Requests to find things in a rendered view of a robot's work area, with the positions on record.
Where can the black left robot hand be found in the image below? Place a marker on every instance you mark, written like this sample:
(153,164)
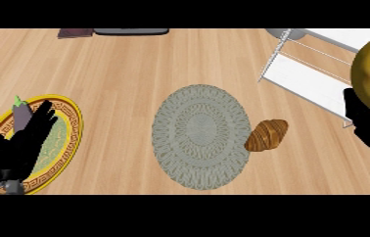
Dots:
(23,146)

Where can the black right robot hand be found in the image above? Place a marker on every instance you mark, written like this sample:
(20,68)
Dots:
(358,117)

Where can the yellow lemon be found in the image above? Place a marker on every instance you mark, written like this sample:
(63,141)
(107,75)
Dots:
(362,74)

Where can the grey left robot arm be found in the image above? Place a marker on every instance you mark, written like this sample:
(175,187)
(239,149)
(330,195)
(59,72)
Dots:
(12,187)

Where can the grey oval woven placemat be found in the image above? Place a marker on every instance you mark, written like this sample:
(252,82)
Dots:
(200,136)

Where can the yellow rimmed patterned plate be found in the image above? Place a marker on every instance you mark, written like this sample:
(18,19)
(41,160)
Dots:
(65,139)

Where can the purple eggplant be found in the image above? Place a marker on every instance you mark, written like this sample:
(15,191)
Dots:
(20,117)

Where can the brown croissant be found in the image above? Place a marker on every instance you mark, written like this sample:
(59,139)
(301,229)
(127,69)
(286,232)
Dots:
(265,135)

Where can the grey rounded object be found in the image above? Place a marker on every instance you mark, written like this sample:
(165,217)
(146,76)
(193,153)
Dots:
(278,33)

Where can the dark maroon object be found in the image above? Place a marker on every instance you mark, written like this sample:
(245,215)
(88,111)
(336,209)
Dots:
(75,33)

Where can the dark grey flat appliance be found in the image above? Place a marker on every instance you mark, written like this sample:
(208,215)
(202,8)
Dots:
(131,31)

